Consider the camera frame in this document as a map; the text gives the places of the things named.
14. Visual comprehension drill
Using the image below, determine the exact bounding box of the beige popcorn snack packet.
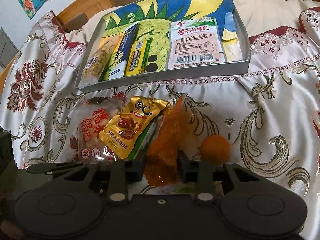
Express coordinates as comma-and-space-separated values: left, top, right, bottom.
79, 34, 123, 88

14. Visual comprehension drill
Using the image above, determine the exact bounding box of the orange spicy snack packet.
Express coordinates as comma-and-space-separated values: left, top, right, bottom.
144, 94, 193, 187

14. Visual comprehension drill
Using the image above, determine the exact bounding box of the white pink sausage packet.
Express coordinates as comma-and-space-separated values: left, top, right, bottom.
167, 17, 226, 69

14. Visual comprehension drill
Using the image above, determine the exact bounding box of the gold chicken snack packet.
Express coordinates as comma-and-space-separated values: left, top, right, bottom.
99, 96, 170, 159

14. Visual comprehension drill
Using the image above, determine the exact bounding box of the grey tray with painted liner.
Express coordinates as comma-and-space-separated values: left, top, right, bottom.
75, 0, 250, 92

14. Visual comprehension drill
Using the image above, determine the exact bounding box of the clear red-lettered rice cracker bag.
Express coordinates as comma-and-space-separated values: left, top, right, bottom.
76, 97, 123, 164

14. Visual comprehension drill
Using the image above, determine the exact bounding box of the floral satin bedspread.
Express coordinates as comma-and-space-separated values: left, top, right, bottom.
1, 7, 319, 239

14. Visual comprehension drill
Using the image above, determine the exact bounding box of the grey wall panel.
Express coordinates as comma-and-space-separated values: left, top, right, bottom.
0, 28, 18, 73

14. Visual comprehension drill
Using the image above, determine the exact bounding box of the dark blue snack packet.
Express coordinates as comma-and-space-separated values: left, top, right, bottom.
101, 23, 138, 81

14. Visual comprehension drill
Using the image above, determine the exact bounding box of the orange round ball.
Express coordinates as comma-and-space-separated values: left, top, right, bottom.
200, 135, 231, 166

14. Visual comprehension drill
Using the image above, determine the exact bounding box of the yellow snack packet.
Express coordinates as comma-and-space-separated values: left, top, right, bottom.
125, 38, 153, 76

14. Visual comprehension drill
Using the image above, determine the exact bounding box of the green white snack packet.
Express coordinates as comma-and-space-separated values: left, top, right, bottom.
127, 121, 158, 159

